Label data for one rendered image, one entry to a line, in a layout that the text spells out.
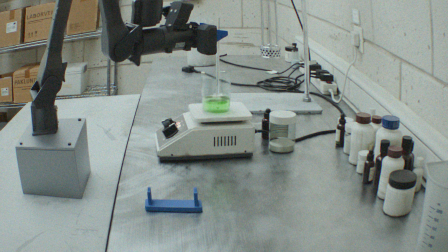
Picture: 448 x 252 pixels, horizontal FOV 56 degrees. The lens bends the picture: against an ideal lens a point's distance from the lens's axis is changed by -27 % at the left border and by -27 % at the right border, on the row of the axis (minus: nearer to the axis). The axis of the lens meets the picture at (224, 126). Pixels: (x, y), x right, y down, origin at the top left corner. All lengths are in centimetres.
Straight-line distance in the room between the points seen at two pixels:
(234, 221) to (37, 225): 37
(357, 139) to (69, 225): 64
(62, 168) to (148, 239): 24
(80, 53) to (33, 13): 64
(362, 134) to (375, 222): 30
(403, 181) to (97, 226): 54
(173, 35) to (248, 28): 256
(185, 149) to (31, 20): 242
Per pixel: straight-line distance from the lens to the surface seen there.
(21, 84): 343
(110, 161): 118
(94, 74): 369
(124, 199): 98
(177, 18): 108
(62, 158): 96
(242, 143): 117
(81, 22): 329
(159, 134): 123
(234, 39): 361
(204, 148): 116
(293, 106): 156
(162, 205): 93
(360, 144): 113
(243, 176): 109
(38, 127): 102
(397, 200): 90
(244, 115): 117
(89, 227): 87
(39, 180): 100
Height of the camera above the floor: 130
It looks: 17 degrees down
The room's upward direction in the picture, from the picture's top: straight up
